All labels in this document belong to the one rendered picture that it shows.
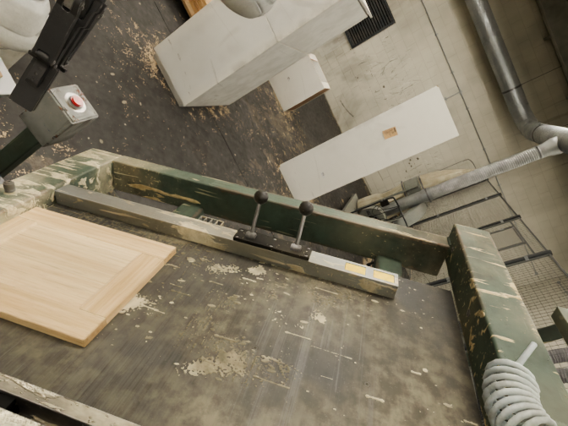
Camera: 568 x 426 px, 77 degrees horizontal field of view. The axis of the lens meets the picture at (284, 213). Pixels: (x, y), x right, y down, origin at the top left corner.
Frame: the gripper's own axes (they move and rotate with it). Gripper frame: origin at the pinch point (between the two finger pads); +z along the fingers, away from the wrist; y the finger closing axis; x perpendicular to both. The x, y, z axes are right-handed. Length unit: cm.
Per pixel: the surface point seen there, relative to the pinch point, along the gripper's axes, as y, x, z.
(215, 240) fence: -26, 43, 16
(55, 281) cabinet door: -12.7, 17.2, 35.8
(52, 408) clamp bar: 19.7, 24.2, 30.1
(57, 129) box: -69, -5, 26
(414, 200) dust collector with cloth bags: -421, 409, -73
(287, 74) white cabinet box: -506, 139, -98
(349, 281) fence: -9, 71, 1
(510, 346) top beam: 20, 84, -12
